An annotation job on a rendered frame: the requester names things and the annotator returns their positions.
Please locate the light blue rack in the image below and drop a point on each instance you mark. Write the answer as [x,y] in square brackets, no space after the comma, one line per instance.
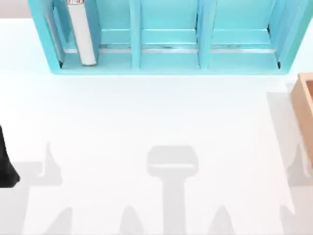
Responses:
[168,61]

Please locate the white book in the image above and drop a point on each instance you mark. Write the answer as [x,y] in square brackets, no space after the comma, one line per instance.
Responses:
[82,36]

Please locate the salmon-coloured shallow box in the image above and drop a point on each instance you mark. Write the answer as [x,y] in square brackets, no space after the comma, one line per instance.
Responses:
[302,107]

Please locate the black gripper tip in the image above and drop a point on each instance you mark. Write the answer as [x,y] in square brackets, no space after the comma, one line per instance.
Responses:
[6,169]

